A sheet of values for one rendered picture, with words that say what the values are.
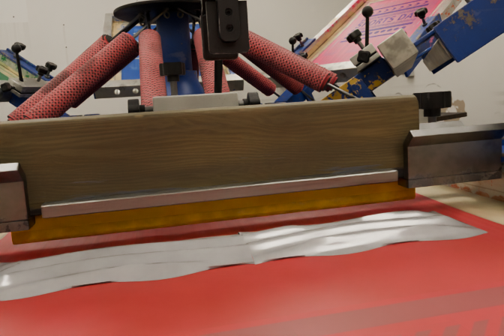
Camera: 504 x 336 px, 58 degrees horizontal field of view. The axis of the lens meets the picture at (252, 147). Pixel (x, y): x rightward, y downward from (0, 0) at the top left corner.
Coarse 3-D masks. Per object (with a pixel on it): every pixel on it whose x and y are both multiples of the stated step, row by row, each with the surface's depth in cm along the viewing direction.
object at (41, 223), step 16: (304, 192) 41; (320, 192) 41; (336, 192) 41; (352, 192) 42; (368, 192) 42; (144, 208) 38; (160, 208) 38; (176, 208) 39; (192, 208) 39; (208, 208) 39; (224, 208) 39; (48, 224) 37; (64, 224) 37; (80, 224) 37
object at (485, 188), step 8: (448, 184) 50; (456, 184) 49; (464, 184) 48; (472, 184) 46; (480, 184) 45; (488, 184) 44; (496, 184) 43; (472, 192) 46; (480, 192) 45; (488, 192) 44; (496, 192) 43
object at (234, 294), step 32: (192, 224) 41; (224, 224) 41; (0, 256) 35; (32, 256) 35; (96, 288) 28; (128, 288) 28; (160, 288) 27; (192, 288) 27; (224, 288) 27; (256, 288) 27; (0, 320) 24; (32, 320) 24; (64, 320) 24; (96, 320) 24; (128, 320) 24; (160, 320) 23; (192, 320) 23; (224, 320) 23
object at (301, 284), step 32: (256, 224) 40; (288, 224) 39; (480, 224) 36; (320, 256) 31; (352, 256) 31; (384, 256) 30; (416, 256) 30; (448, 256) 30; (480, 256) 29; (288, 288) 26; (320, 288) 26; (352, 288) 26; (384, 288) 25; (416, 288) 25; (448, 288) 25
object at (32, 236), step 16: (384, 192) 42; (400, 192) 43; (240, 208) 40; (256, 208) 40; (272, 208) 40; (288, 208) 41; (304, 208) 41; (320, 208) 41; (96, 224) 37; (112, 224) 38; (128, 224) 38; (144, 224) 38; (160, 224) 38; (176, 224) 39; (16, 240) 36; (32, 240) 37; (48, 240) 37
